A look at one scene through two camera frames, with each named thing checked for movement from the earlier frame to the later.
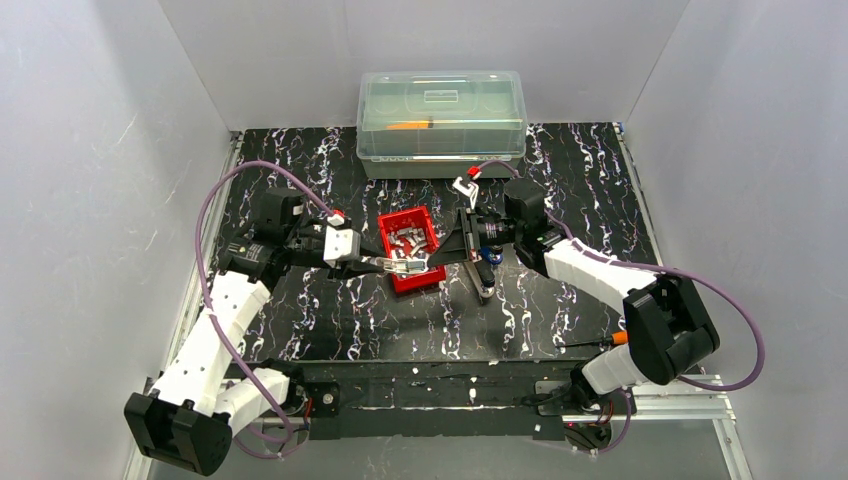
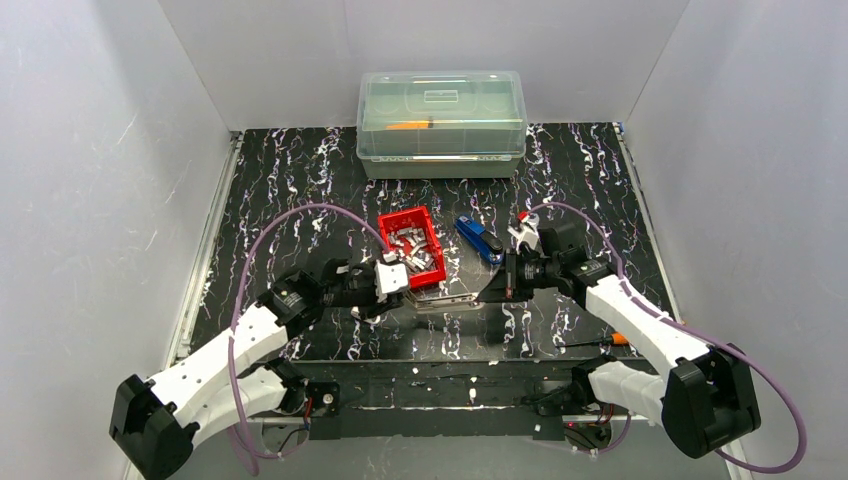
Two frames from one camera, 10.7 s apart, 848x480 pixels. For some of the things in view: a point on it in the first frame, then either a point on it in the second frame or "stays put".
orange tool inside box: (410, 124) stays put
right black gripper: (469, 237) -> (514, 280)
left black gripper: (345, 268) -> (370, 291)
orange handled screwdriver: (617, 338) stays put
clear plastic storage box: (437, 124) stays put
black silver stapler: (482, 276) -> (444, 304)
